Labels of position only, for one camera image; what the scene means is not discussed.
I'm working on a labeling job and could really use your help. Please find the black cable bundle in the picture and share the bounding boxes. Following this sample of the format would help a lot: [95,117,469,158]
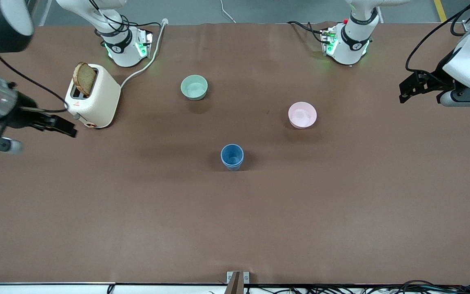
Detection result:
[243,280,470,294]

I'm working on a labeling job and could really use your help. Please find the brown table cover mat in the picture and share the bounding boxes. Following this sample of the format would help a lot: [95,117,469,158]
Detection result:
[0,21,470,285]

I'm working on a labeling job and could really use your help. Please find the thin white cable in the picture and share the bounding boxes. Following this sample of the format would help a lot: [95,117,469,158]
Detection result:
[219,0,236,23]

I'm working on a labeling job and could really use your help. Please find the cream white toaster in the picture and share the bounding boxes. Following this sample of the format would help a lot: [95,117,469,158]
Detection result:
[64,63,121,129]

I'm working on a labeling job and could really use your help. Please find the black right arm base cables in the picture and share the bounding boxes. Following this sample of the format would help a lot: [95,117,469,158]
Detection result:
[88,0,162,31]

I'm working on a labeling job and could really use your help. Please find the grey metal table bracket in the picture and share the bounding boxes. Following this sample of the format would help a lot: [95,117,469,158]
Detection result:
[226,271,250,294]

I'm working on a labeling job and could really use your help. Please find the black arm base cables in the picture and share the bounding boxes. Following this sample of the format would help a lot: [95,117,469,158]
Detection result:
[88,0,162,31]
[286,20,329,41]

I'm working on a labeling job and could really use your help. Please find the pale green bowl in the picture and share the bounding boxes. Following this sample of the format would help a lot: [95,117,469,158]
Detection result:
[180,74,208,101]

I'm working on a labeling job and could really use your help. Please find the brown bread slice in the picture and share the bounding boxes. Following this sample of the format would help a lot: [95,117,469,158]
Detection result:
[73,62,97,97]

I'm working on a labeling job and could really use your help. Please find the pale pink bowl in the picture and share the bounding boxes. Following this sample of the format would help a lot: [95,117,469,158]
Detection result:
[288,101,317,129]

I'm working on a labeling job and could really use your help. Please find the white toaster power cord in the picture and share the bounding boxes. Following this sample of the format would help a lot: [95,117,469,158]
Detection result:
[120,18,169,89]

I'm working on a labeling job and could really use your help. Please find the black left arm base cables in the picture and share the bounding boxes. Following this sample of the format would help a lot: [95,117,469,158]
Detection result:
[286,20,329,41]

